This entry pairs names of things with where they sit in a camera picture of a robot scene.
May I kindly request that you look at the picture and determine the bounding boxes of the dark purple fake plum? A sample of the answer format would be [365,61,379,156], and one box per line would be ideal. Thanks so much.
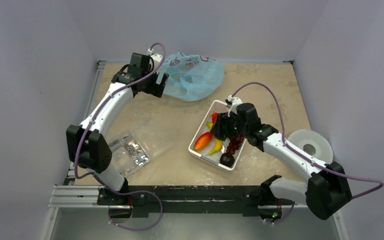
[219,152,236,168]

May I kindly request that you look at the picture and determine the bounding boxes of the dark red grape bunch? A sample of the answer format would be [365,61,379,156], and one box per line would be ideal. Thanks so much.
[225,134,245,156]

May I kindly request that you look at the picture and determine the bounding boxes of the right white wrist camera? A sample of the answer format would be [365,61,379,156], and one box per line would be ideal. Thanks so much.
[225,95,243,117]

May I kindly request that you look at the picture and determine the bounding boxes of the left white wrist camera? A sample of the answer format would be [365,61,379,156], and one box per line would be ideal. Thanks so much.
[147,48,164,68]

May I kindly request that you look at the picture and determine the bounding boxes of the red orange fake fruit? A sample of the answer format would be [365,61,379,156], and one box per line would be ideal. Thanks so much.
[193,131,213,152]

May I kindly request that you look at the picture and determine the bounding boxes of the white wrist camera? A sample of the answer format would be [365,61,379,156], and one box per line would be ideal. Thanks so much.
[147,48,164,68]
[225,95,243,117]

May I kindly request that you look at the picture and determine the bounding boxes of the white filament spool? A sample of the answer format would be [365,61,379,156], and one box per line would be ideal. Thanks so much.
[287,129,334,164]

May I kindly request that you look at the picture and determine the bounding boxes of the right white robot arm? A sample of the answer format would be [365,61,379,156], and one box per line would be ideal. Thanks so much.
[210,103,352,220]

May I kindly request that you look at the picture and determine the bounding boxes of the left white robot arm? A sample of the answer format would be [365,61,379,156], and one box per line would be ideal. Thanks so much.
[66,49,168,205]

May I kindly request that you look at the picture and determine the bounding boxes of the light blue plastic bag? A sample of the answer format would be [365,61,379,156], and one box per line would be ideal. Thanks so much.
[159,52,225,102]

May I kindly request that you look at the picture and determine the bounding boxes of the clear plastic screw box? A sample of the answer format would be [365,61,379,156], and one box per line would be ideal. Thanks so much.
[108,118,175,178]

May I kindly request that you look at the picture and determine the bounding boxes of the white plastic basket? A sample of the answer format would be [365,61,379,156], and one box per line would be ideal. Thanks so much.
[188,100,247,171]

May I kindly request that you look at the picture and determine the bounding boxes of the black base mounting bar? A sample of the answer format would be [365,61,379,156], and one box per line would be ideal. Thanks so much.
[97,185,292,221]

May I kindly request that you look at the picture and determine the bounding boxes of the yellow fake banana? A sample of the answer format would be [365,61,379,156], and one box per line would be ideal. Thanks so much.
[206,122,224,155]

